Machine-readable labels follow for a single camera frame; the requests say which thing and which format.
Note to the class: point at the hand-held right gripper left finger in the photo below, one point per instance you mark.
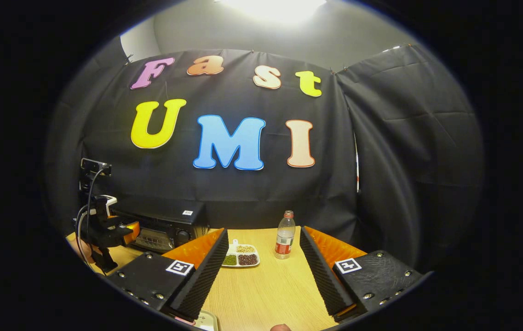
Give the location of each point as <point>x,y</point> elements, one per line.
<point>204,276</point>

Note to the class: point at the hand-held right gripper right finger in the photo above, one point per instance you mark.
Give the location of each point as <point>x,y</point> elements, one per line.
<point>323,276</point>

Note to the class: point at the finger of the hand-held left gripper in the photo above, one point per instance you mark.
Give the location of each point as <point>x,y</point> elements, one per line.
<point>131,232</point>

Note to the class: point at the black electric oven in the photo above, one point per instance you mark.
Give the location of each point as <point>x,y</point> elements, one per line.
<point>164,220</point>

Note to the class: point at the cream square plate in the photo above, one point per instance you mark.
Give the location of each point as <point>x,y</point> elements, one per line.
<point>206,322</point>

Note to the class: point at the pile of green mung beans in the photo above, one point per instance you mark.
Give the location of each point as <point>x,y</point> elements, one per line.
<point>230,260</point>

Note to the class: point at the white divided dish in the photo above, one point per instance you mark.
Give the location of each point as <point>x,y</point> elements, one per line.
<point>235,243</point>

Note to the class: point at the pile of dark red beans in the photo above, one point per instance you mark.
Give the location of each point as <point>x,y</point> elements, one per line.
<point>248,259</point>

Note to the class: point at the clear plastic water bottle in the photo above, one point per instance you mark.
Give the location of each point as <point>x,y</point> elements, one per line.
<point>284,248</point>

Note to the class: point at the pile of yellow soybeans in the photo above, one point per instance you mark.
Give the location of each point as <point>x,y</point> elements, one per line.
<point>245,248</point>

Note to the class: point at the large ceiling light panel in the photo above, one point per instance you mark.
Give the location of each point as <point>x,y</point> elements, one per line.
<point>272,8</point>

